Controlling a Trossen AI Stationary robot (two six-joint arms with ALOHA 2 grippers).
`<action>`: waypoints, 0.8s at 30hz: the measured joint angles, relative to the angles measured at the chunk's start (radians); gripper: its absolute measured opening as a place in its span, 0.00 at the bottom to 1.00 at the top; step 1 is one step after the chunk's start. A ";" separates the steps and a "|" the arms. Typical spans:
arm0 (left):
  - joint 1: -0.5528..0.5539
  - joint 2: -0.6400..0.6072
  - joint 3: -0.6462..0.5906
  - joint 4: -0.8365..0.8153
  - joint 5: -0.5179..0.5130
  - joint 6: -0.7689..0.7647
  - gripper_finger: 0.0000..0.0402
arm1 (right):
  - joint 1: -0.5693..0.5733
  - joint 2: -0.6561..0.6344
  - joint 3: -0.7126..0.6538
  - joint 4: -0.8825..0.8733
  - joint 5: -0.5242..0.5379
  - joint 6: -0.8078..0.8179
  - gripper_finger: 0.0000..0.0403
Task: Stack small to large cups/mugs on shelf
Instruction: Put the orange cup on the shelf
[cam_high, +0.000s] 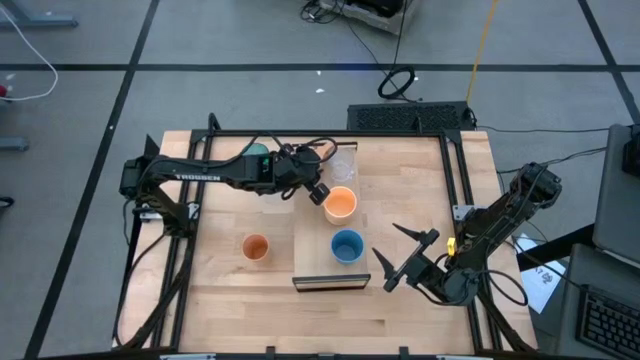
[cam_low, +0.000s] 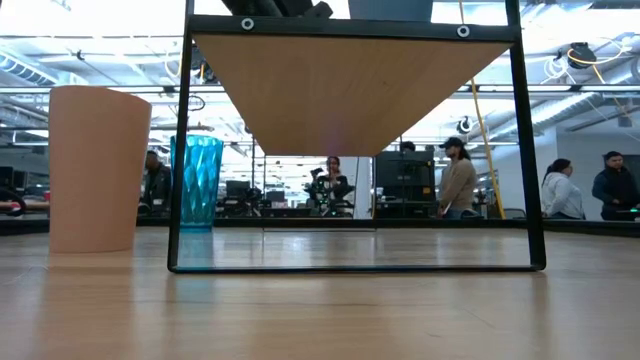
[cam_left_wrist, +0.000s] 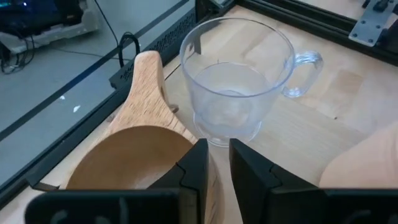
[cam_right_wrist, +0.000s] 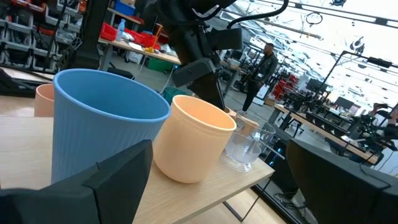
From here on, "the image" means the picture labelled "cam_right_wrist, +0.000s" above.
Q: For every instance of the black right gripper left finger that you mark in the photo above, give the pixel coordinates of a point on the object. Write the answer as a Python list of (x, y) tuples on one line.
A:
[(124, 180)]

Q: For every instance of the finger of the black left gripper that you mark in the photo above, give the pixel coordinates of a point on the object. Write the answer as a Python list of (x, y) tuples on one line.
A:
[(206, 90), (222, 96)]

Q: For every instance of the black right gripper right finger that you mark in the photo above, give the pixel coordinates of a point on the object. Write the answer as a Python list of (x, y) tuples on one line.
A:
[(329, 186)]

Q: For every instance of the small clear glass cup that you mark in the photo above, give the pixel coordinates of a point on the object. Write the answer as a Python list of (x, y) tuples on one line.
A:
[(242, 152)]

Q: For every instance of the blue ribbed plastic cup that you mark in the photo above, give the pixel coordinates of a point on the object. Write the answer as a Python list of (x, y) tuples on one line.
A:
[(102, 124)]

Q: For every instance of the tall peach plastic cup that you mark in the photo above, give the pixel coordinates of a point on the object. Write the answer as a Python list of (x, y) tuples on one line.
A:
[(43, 102)]

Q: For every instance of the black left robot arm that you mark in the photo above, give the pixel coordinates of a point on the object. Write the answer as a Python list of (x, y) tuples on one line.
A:
[(180, 18)]

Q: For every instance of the green plastic bin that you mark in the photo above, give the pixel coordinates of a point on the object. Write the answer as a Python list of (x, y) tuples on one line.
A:
[(160, 65)]

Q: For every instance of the wooden worktable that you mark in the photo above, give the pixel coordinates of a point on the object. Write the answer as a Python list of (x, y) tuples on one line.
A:
[(161, 57)]

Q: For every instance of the person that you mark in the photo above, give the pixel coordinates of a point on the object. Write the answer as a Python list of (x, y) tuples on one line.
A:
[(264, 68), (390, 124)]

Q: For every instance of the black computer tower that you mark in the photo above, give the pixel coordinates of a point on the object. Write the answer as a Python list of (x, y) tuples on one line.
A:
[(280, 174)]

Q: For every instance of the red plastic bin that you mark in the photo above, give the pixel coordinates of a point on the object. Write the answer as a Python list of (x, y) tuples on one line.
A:
[(108, 31), (146, 40)]

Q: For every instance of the long wooden table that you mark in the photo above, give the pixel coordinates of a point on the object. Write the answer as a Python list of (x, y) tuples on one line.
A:
[(311, 127)]

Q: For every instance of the clear water bottle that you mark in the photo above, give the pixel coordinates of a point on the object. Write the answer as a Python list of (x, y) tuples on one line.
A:
[(121, 31)]

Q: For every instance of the blue plastic bin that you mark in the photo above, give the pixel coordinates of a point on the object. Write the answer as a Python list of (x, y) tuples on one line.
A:
[(124, 7)]

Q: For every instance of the black monitor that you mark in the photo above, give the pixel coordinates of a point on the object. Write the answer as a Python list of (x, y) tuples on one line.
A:
[(317, 85)]

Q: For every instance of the storage rack with bins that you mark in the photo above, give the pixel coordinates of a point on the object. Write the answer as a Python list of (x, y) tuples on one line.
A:
[(18, 31)]

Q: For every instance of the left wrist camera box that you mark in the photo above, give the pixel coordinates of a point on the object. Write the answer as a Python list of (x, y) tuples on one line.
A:
[(225, 39)]

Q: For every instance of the wooden table with black frame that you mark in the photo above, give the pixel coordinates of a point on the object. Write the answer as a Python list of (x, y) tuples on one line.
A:
[(186, 199)]

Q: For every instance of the black aluminium rig frame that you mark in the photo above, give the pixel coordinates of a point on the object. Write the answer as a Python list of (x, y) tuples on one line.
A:
[(93, 31)]

